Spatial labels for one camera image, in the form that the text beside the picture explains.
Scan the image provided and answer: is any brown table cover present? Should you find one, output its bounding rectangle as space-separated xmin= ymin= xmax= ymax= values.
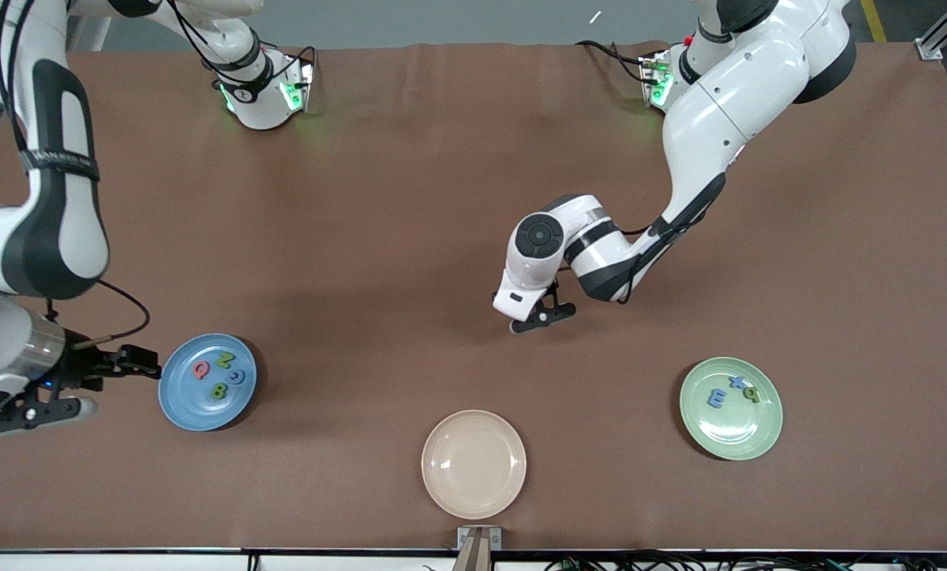
xmin=0 ymin=41 xmax=947 ymax=554

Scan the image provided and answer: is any yellow floor tape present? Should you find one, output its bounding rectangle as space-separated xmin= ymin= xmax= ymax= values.
xmin=861 ymin=0 xmax=888 ymax=42

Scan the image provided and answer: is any brown camera post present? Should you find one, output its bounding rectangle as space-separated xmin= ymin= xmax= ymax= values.
xmin=452 ymin=530 xmax=497 ymax=571

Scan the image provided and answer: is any beige plate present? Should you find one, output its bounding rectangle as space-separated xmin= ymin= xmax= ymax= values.
xmin=421 ymin=409 xmax=527 ymax=520

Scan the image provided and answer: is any green plate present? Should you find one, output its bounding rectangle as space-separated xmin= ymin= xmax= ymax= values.
xmin=679 ymin=357 xmax=784 ymax=462

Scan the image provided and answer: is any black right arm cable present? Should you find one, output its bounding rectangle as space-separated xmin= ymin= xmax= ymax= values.
xmin=0 ymin=0 xmax=151 ymax=351

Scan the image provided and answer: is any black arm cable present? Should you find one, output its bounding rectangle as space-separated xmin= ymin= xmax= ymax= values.
xmin=0 ymin=0 xmax=151 ymax=351
xmin=616 ymin=214 xmax=708 ymax=307

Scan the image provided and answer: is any black cable bundle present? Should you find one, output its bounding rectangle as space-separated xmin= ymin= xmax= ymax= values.
xmin=543 ymin=544 xmax=947 ymax=571

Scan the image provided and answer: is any black right base cable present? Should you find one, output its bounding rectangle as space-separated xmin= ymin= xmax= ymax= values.
xmin=259 ymin=44 xmax=318 ymax=69

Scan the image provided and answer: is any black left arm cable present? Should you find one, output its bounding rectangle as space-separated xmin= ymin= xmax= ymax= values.
xmin=616 ymin=214 xmax=708 ymax=307

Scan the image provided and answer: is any blue plate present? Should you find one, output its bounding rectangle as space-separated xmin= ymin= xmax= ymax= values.
xmin=158 ymin=333 xmax=258 ymax=432

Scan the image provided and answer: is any black base cable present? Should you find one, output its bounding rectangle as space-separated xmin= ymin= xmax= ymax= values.
xmin=575 ymin=40 xmax=658 ymax=85
xmin=259 ymin=44 xmax=318 ymax=69

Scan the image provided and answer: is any grey metal bracket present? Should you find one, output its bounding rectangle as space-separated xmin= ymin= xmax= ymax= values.
xmin=457 ymin=526 xmax=503 ymax=552

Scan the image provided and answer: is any black left base cable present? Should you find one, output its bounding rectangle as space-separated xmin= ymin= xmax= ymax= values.
xmin=575 ymin=40 xmax=658 ymax=85

